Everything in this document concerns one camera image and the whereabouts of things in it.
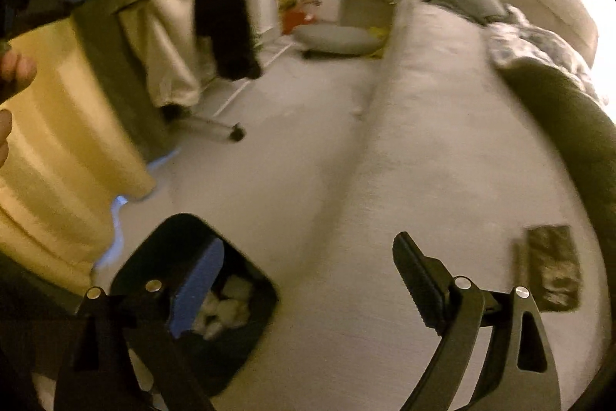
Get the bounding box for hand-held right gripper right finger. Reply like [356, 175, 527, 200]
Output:
[392, 232, 561, 411]

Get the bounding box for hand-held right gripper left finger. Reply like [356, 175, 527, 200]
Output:
[53, 238, 227, 411]

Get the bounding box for white tissues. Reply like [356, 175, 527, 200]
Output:
[192, 273, 256, 341]

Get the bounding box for black trash bin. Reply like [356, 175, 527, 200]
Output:
[110, 213, 281, 397]

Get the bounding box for patterned plastic packet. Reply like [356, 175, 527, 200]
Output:
[515, 225, 582, 313]

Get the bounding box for person's left hand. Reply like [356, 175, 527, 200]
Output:
[0, 47, 38, 173]

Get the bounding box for hanging beige garment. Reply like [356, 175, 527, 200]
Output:
[120, 0, 203, 108]

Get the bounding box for hanging olive garment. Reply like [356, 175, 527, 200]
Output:
[62, 0, 179, 161]

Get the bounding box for bed with grey sheet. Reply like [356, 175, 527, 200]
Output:
[250, 0, 607, 411]

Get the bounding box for white clothes rack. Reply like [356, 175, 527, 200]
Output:
[183, 40, 294, 142]

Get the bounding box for red bag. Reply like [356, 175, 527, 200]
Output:
[281, 7, 309, 34]

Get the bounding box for grey duvet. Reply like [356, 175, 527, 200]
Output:
[486, 4, 616, 277]

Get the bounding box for grey cushioned stool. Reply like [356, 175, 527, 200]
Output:
[291, 23, 378, 58]

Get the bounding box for yellow bag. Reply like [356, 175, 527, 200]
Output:
[370, 26, 392, 55]

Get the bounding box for grey pillow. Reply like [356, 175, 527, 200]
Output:
[423, 0, 508, 24]

